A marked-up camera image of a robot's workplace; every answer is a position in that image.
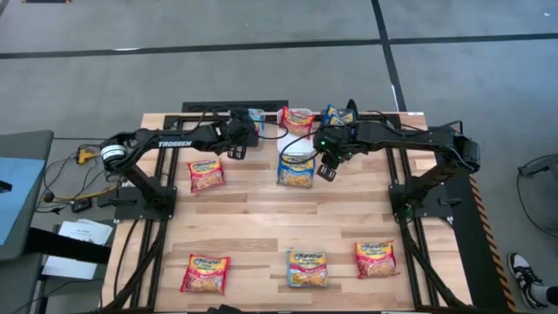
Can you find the blue soy sauce ramen pack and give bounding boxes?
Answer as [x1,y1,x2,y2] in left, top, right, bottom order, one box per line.
[276,155,316,189]
[321,104,342,126]
[335,108,357,128]

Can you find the yellow extension cord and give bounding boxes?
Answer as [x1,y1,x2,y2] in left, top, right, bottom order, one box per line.
[76,147,100,166]

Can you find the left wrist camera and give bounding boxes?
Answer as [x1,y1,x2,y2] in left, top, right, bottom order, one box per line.
[241,116,261,147]

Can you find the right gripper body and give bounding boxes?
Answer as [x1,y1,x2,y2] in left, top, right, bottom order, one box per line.
[330,124,365,169]

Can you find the person's shoe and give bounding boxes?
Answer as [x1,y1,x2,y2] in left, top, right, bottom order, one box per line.
[507,251,547,311]

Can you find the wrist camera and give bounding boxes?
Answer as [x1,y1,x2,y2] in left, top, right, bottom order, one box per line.
[241,116,261,147]
[312,130,337,154]

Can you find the blue sheet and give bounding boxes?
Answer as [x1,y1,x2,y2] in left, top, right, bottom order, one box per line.
[0,156,47,246]

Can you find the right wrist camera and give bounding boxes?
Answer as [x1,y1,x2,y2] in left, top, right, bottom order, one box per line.
[312,130,337,154]

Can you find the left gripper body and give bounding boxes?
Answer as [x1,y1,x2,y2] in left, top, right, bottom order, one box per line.
[213,119,243,152]

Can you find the white plastic bin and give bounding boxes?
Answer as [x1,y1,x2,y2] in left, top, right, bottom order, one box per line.
[276,107,316,160]

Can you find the hazard-striped black floor mat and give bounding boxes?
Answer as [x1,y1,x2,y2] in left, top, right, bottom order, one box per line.
[429,125,519,314]

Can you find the white paper sheet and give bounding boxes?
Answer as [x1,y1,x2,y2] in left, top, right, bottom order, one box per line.
[58,219,114,246]
[41,255,99,281]

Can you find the red beef ramen pack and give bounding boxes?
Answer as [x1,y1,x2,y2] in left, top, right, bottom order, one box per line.
[354,239,400,280]
[179,254,232,295]
[187,157,227,195]
[280,106,316,138]

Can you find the grey desk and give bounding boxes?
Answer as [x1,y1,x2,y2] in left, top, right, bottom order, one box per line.
[0,129,55,263]

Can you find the black table frame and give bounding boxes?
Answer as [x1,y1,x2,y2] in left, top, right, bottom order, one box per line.
[102,112,476,314]

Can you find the person's leg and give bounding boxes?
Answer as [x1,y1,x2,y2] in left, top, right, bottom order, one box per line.
[536,283,558,307]

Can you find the black beam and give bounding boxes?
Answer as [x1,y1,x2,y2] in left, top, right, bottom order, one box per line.
[25,226,112,265]

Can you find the black table-level camera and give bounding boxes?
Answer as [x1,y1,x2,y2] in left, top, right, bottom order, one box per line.
[205,304,243,314]

